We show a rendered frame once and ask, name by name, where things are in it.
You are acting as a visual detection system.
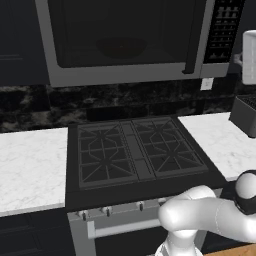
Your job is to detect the grey microwave oven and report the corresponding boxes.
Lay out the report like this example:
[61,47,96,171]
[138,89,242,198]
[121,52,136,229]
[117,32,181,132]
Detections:
[34,0,248,89]

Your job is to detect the black gas hob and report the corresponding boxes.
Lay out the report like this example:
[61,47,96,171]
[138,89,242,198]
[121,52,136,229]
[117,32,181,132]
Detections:
[64,114,232,213]

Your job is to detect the dark microwave door handle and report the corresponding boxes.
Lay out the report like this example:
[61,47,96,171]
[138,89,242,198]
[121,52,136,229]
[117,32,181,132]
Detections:
[182,0,208,75]

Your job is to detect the silver oven door handle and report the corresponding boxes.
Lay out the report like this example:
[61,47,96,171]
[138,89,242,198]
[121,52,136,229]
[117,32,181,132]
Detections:
[86,217,165,240]

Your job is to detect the white wall socket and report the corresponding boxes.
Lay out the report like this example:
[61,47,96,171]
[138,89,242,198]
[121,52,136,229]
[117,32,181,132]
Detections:
[200,77,215,91]

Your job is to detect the microwave door with dark window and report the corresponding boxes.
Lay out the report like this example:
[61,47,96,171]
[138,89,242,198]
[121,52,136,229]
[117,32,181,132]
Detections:
[34,0,216,89]

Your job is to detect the grey oven front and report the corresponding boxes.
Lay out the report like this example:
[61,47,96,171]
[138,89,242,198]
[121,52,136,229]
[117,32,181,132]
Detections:
[66,187,224,256]

